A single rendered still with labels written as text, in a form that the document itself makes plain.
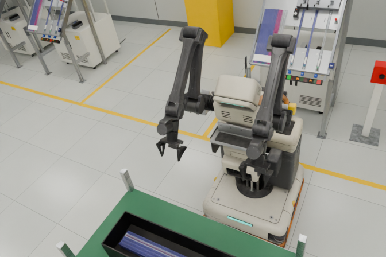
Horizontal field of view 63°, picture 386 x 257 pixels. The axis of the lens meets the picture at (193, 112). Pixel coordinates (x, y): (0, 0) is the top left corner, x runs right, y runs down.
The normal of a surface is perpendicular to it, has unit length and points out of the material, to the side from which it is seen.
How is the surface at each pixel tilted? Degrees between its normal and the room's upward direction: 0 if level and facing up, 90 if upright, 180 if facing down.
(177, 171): 0
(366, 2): 90
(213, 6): 90
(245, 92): 42
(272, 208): 0
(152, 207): 0
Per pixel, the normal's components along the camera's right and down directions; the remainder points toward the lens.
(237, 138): -0.14, -0.77
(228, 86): -0.40, -0.16
